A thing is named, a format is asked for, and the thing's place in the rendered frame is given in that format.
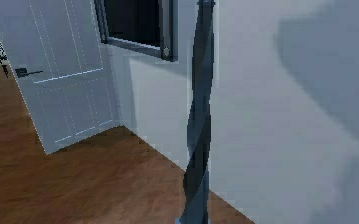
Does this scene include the white panelled room door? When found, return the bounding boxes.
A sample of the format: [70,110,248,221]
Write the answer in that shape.
[0,0,124,156]

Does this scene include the twisted dark floor lamp post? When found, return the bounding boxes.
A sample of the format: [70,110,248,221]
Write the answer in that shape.
[174,0,218,224]

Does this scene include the black door handle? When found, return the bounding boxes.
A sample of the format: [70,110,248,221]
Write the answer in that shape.
[14,67,44,79]

